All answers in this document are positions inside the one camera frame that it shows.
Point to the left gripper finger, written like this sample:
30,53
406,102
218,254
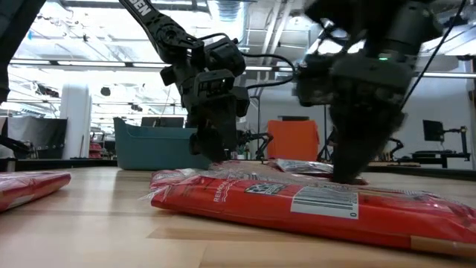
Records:
226,143
201,143

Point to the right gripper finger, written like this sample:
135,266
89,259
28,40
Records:
379,130
347,141

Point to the red popcorn bag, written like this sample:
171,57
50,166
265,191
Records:
305,166
249,165
26,188
282,208

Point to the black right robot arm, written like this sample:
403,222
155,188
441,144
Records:
390,22

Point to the black monitor on arm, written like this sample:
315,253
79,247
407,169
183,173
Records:
433,130

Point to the black background robot arm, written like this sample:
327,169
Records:
256,139
397,146

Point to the black desk monitors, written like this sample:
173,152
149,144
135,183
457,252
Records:
161,122

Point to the teal plastic basket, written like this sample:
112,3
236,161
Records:
156,149

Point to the orange panel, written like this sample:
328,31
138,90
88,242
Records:
294,139

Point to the black background desk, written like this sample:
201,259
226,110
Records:
440,155

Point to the red background object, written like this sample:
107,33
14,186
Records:
95,150

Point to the long ceiling light strip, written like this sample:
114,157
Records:
89,63

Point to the white pillar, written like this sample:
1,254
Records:
76,123

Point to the dark grey covered chair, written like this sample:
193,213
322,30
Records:
41,136

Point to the black background frame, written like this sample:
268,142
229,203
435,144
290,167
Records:
326,126

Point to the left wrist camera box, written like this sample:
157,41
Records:
225,56

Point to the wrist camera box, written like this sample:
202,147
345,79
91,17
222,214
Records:
314,82
225,56

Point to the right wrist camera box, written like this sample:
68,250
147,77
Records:
314,82

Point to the silver ventilation duct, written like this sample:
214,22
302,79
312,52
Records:
228,9

